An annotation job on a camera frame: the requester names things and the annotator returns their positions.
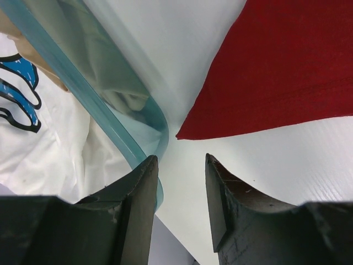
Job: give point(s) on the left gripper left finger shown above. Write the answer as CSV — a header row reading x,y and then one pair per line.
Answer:
x,y
111,226

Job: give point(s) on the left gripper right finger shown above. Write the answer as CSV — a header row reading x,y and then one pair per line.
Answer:
x,y
250,227

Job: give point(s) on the red t shirt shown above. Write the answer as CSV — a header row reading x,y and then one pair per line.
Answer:
x,y
281,63

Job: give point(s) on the white flower print t shirt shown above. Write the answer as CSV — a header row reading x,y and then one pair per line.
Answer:
x,y
50,145

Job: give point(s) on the teal plastic bin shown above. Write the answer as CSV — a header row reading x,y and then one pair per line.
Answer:
x,y
75,45

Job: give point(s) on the tan t shirt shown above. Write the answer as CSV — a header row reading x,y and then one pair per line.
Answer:
x,y
27,51

